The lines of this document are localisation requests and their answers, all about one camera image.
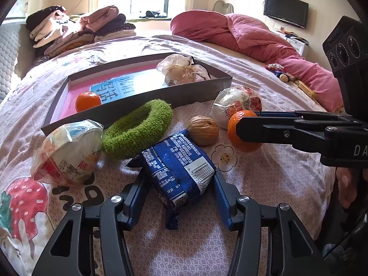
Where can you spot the dark item on windowsill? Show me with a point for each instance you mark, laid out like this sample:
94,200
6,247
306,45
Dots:
152,13

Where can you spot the grey quilted headboard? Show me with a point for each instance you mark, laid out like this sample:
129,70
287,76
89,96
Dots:
14,60

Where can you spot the brown walnut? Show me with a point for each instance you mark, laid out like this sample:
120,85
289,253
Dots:
202,130

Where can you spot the pink and dark clothes stack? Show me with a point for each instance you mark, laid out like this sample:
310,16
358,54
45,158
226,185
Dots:
106,20

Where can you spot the crumpled clear plastic bag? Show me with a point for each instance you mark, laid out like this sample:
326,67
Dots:
181,69

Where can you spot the shallow grey cardboard box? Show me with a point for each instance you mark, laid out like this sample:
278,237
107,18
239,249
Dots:
189,92

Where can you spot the small yellow item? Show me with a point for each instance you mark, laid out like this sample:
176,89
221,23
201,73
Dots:
306,89

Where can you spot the small colourful toy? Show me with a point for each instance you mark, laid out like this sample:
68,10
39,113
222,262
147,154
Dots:
280,72

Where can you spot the pink quilted blanket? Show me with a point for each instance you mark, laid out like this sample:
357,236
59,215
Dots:
244,31

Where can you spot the blue snack packet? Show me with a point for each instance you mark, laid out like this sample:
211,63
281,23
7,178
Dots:
172,169

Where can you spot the beige and black clothes stack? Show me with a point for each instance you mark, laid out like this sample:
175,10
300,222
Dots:
54,31

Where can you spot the white cabinet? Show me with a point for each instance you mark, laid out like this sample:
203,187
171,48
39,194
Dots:
296,43

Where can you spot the pink book with blue label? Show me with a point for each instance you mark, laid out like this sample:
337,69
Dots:
143,76

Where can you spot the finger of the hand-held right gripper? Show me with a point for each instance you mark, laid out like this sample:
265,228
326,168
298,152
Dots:
273,132
277,114

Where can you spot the orange tangerine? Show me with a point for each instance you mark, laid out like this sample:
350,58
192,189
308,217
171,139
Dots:
250,147
87,102

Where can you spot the person's right hand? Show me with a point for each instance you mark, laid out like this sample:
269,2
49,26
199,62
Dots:
345,184

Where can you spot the black flat television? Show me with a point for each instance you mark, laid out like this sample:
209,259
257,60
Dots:
286,10

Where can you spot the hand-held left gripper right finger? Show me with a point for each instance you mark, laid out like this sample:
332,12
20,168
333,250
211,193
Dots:
223,204

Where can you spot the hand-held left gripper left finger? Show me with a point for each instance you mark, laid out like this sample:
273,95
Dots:
134,204

